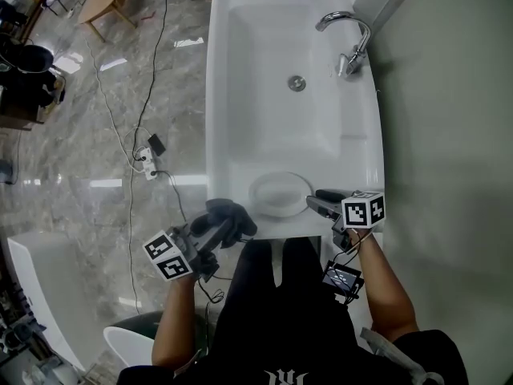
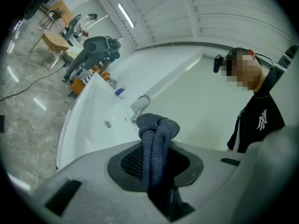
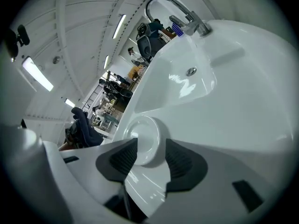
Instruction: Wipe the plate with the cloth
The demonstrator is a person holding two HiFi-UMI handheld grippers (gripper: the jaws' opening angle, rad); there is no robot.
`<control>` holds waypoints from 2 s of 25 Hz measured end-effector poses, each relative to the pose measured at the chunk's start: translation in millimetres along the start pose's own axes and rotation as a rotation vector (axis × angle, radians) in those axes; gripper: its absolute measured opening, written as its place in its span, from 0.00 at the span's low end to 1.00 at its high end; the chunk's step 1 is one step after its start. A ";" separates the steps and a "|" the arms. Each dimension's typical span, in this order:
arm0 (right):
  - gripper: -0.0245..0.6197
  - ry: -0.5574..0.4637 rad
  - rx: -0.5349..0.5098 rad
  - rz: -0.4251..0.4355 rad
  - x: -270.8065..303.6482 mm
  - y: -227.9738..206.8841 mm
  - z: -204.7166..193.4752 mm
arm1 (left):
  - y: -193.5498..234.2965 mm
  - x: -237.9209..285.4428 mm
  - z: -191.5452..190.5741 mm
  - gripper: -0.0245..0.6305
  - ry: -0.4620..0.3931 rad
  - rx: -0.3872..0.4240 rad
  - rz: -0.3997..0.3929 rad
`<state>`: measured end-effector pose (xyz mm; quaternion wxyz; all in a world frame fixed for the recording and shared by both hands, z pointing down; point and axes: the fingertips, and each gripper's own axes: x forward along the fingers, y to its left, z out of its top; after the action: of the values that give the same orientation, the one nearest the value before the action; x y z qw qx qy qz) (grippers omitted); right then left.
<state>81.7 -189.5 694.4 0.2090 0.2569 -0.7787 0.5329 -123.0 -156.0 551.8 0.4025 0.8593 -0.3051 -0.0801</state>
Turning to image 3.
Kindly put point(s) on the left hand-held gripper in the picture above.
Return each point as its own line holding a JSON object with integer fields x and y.
{"x": 73, "y": 134}

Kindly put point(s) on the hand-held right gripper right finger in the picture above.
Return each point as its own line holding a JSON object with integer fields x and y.
{"x": 210, "y": 183}

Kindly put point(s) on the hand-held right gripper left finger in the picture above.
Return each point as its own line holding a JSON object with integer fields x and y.
{"x": 88, "y": 171}

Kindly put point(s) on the dark grey cloth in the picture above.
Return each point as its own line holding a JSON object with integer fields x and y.
{"x": 87, "y": 129}

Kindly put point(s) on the white plate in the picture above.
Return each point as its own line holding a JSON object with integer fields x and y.
{"x": 146, "y": 143}

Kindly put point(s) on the person's left forearm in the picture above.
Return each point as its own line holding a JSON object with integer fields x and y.
{"x": 65, "y": 146}

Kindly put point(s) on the long ceiling light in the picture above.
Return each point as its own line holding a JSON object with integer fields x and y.
{"x": 37, "y": 73}
{"x": 69, "y": 102}
{"x": 119, "y": 26}
{"x": 106, "y": 62}

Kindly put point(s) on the round ceiling fixture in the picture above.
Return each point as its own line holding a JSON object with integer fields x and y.
{"x": 56, "y": 60}

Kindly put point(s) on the white ceramic sink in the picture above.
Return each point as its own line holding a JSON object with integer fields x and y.
{"x": 233, "y": 101}

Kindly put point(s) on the chrome sink drain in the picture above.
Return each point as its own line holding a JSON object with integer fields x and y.
{"x": 191, "y": 71}

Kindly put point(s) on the grey backpack rig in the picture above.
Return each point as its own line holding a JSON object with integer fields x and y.
{"x": 143, "y": 41}

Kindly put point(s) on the chrome faucet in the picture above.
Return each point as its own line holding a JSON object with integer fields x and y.
{"x": 194, "y": 22}

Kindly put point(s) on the black head-worn camera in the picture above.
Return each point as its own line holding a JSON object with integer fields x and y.
{"x": 23, "y": 35}

